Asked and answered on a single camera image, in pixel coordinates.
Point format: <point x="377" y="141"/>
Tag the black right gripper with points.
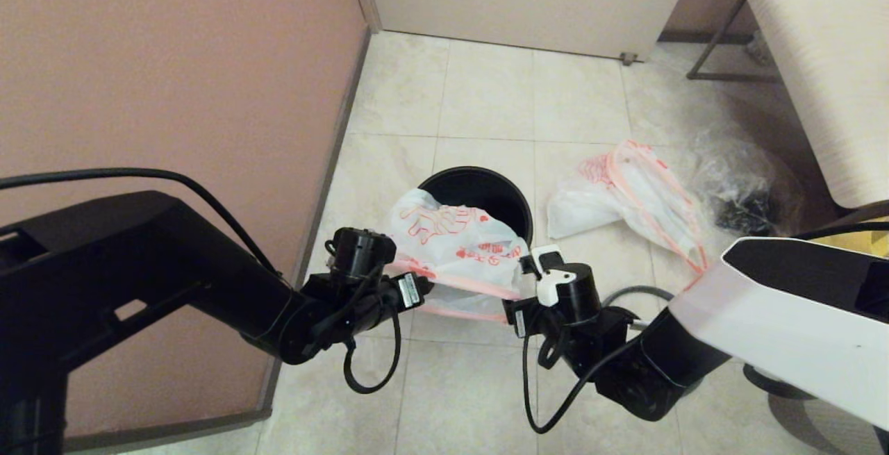
<point x="583" y="330"/>

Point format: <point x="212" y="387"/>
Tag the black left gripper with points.
<point x="354" y="295"/>

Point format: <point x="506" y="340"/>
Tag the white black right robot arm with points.
<point x="785" y="309"/>

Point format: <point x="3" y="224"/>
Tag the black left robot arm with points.
<point x="139" y="288"/>

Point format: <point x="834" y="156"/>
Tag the black round trash bin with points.
<point x="486" y="191"/>

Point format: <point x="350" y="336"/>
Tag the clear bag with black contents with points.
<point x="736" y="177"/>

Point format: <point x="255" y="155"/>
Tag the yellow shopping bag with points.
<point x="861" y="240"/>

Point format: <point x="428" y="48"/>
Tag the grey ribbed round object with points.
<point x="812" y="434"/>

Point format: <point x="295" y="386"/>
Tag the small metal door stop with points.
<point x="630" y="58"/>

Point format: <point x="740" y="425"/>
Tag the small clear container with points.
<point x="758" y="48"/>

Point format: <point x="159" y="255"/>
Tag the cream striped table top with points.
<point x="826" y="59"/>

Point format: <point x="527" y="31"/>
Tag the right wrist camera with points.
<point x="545" y="260"/>

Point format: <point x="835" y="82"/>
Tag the dark metal table frame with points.
<point x="729" y="76"/>

